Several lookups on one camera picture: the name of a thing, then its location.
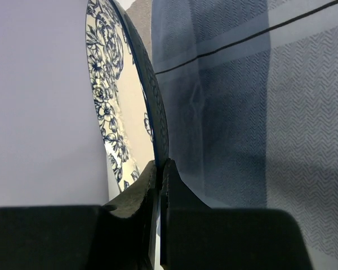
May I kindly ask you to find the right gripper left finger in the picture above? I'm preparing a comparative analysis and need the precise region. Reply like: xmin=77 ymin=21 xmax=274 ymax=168
xmin=104 ymin=161 xmax=158 ymax=269

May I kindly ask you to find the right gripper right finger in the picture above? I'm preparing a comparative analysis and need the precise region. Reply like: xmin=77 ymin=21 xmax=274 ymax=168
xmin=160 ymin=159 xmax=210 ymax=269

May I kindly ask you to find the blue floral ceramic plate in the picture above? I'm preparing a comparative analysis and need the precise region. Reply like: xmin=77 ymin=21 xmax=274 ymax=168
xmin=85 ymin=1 xmax=168 ymax=198

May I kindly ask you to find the blue beige cloth placemat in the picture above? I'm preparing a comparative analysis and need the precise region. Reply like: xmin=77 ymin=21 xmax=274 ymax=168
xmin=123 ymin=0 xmax=338 ymax=254

